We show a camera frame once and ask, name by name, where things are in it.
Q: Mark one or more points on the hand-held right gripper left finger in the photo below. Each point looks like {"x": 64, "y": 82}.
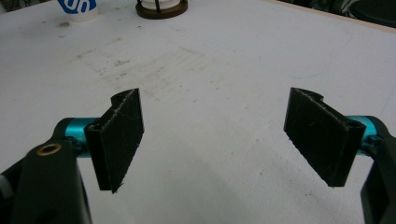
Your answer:
{"x": 120, "y": 140}

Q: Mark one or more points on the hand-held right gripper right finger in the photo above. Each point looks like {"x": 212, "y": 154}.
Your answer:
{"x": 320, "y": 137}

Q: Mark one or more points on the blue label paper cup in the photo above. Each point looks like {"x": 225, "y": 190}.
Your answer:
{"x": 79, "y": 9}

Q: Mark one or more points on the white table mat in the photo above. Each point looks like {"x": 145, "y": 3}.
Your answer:
{"x": 202, "y": 140}

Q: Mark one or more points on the wooden table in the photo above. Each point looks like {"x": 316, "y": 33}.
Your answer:
{"x": 373, "y": 26}

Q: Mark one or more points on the black round stool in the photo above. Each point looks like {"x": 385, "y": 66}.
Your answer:
{"x": 376, "y": 12}

